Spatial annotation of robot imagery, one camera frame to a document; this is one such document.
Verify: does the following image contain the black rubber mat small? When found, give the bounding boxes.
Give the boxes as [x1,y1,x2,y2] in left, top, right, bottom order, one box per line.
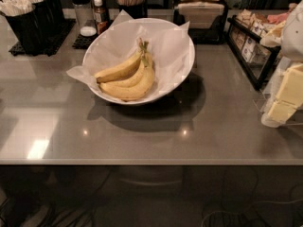
[73,20,112,49]

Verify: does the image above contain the yellow banana bunch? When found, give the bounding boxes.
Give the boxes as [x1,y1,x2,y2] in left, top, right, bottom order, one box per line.
[94,40,154,101]

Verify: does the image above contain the white plastic cutlery bundle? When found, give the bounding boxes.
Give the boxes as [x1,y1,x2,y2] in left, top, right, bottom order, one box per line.
[0,0,44,17]

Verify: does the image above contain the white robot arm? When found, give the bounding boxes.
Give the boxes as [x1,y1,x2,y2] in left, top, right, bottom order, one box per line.
[260,1,303,128]

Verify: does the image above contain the white paper bowl liner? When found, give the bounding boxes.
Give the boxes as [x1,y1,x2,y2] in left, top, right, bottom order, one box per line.
[65,9,192,103]

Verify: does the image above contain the black front cutlery holder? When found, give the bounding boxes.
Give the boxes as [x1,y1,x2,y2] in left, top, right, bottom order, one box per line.
[1,0,52,55]

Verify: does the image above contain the black rear cutlery holder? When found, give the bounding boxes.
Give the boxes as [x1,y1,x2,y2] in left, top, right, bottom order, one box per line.
[36,0,64,35]

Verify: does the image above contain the brown sauce bottle white cap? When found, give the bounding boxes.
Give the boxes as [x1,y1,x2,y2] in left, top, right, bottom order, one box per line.
[94,0,109,34]

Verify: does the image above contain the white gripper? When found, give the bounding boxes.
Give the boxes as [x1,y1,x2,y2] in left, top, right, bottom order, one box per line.
[261,57,303,128]

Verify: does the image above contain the black stirrer cup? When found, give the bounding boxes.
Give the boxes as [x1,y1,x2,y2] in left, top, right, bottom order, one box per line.
[118,1,147,19]

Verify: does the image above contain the pink sweetener packets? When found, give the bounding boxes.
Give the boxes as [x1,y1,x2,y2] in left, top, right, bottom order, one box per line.
[267,12,289,24]

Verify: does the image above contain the black rubber mat left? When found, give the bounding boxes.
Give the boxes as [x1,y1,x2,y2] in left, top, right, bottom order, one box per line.
[9,19,76,56]

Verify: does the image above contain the white bowl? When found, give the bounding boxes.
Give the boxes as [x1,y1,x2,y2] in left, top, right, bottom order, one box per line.
[81,17,196,106]

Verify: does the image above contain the clear shaker black lid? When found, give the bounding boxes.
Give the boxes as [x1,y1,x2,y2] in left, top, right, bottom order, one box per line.
[72,0,97,37]

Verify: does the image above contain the black cutlery holder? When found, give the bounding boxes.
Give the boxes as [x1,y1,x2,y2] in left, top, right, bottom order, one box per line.
[1,0,52,55]
[36,0,64,35]

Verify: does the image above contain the black condiment packet rack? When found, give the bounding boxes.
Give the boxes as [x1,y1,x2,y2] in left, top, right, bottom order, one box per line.
[226,12,280,91]

